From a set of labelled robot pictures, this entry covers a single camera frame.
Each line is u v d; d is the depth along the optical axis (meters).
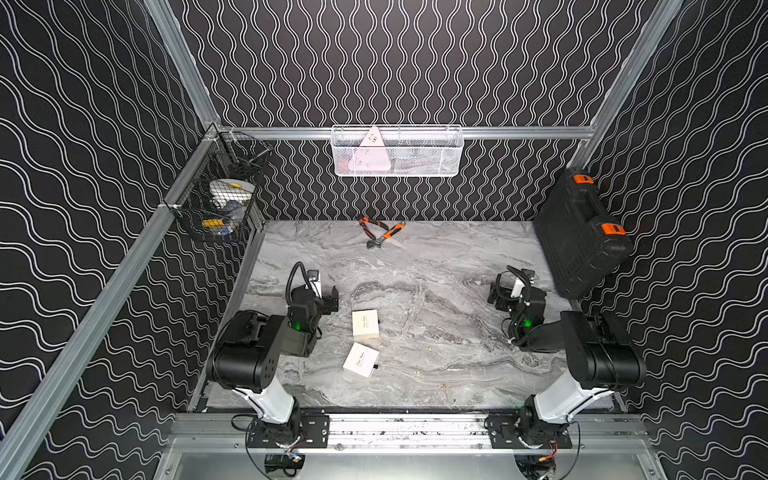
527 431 0.68
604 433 0.77
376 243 1.13
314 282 0.81
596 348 0.47
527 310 0.75
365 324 0.90
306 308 0.73
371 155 0.90
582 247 0.89
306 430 0.74
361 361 0.83
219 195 0.81
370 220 1.23
